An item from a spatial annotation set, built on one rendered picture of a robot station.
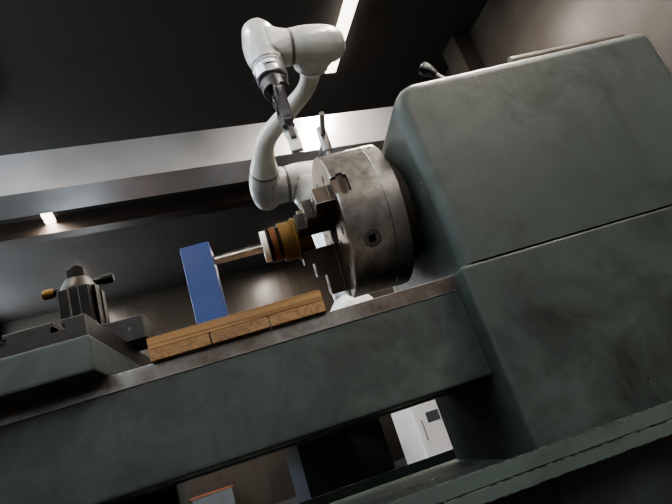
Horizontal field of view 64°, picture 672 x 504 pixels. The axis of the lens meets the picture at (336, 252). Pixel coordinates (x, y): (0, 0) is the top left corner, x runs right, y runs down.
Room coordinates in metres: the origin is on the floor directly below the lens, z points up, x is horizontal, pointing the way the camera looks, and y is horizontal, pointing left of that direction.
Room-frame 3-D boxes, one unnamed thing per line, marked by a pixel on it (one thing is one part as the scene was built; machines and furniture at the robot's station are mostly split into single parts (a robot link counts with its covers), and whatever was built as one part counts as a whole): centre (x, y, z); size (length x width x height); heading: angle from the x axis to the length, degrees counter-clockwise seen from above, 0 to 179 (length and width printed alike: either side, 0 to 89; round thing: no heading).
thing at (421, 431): (8.74, -0.43, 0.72); 0.81 x 0.67 x 1.44; 20
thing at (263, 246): (1.07, 0.20, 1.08); 0.13 x 0.07 x 0.07; 100
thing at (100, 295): (1.08, 0.55, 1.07); 0.07 x 0.07 x 0.10; 10
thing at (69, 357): (1.03, 0.60, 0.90); 0.53 x 0.30 x 0.06; 10
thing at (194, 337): (1.06, 0.23, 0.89); 0.36 x 0.30 x 0.04; 10
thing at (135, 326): (1.09, 0.53, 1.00); 0.20 x 0.10 x 0.05; 100
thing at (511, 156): (1.20, -0.45, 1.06); 0.59 x 0.48 x 0.39; 100
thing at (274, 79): (1.22, 0.01, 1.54); 0.08 x 0.07 x 0.09; 10
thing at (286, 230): (1.09, 0.09, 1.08); 0.09 x 0.09 x 0.09; 10
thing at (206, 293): (1.05, 0.28, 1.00); 0.08 x 0.06 x 0.23; 10
